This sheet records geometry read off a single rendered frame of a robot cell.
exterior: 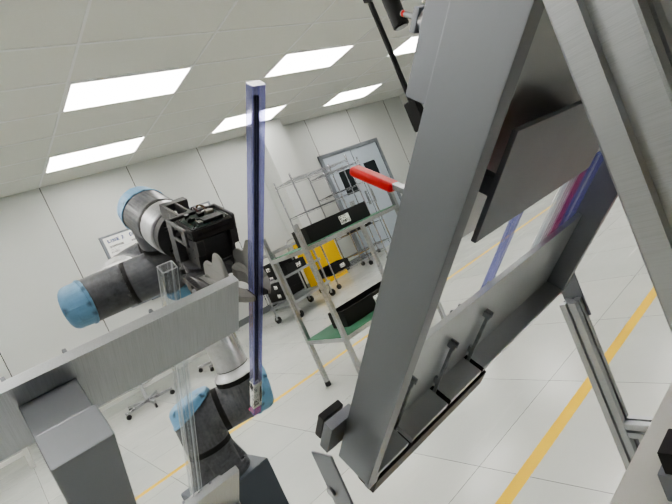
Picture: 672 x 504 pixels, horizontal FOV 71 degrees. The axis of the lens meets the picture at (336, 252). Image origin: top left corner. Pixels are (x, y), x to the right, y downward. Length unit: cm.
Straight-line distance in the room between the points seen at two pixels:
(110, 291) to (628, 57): 73
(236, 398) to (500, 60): 108
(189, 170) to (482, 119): 784
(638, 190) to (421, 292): 23
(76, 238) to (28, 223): 59
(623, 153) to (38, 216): 734
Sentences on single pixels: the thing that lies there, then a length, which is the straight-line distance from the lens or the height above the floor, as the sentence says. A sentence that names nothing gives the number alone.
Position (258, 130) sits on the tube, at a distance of 44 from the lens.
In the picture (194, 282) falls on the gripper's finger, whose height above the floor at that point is 105.
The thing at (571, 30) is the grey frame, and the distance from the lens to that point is 31.
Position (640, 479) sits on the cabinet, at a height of 62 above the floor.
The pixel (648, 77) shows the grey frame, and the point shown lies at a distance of 30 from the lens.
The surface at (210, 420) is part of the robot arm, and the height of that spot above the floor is 71.
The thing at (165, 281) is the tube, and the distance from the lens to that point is 41.
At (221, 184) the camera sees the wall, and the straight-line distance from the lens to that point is 828.
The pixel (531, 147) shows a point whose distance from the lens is 49.
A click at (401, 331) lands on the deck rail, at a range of 52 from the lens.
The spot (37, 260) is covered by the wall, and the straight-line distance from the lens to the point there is 735.
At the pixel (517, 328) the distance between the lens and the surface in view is 106.
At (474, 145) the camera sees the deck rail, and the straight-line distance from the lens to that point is 39.
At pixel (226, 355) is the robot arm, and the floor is 84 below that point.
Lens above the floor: 106
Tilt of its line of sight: 4 degrees down
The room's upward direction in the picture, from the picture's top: 24 degrees counter-clockwise
